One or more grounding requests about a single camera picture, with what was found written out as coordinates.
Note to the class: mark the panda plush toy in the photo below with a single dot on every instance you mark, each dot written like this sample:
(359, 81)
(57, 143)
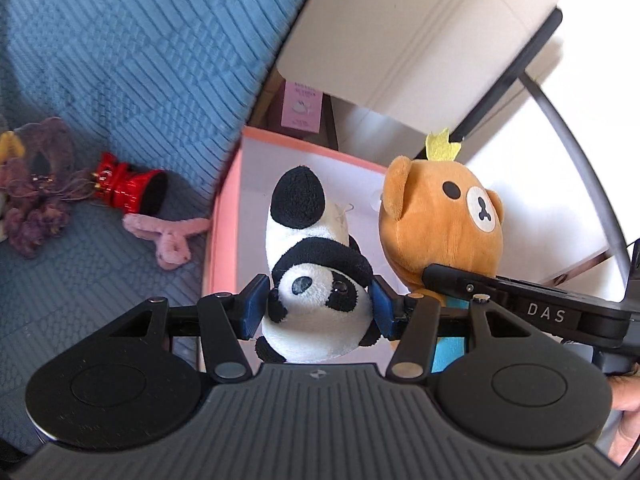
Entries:
(315, 260)

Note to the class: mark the pink plush bunny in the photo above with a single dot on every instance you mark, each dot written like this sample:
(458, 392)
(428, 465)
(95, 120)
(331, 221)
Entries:
(165, 235)

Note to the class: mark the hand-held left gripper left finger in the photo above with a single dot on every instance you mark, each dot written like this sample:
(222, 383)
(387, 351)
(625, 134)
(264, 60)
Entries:
(254, 305)

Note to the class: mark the black straight bar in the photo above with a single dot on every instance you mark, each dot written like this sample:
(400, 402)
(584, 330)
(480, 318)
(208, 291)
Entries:
(505, 75)

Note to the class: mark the red toy boot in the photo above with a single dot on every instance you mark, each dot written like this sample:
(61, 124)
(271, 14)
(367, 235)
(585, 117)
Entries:
(127, 187)

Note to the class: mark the white cabinet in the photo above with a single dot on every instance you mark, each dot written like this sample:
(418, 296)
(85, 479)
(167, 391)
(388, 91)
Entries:
(400, 35)

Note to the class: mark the blue quilted bedspread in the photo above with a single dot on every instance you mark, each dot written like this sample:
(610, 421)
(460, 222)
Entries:
(125, 60)

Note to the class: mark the pink small carton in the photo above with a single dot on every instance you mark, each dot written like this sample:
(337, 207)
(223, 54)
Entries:
(301, 107)

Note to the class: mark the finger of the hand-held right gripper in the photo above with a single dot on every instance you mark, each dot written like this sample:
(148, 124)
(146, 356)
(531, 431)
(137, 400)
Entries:
(500, 295)

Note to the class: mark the purple yarn plush doll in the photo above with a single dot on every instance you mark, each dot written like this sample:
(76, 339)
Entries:
(40, 185)

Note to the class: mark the brown bear plush toy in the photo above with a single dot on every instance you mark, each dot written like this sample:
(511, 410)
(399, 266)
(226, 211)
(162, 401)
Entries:
(440, 220)

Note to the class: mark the pink storage box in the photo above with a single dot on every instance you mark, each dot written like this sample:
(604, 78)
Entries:
(310, 157)

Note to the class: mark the black curved tube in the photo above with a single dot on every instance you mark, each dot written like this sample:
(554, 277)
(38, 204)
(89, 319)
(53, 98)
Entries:
(590, 160)

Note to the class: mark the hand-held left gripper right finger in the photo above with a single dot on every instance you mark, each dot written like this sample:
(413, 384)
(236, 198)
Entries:
(382, 310)

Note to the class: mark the person's right hand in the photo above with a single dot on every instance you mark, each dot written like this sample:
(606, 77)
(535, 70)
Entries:
(625, 410)

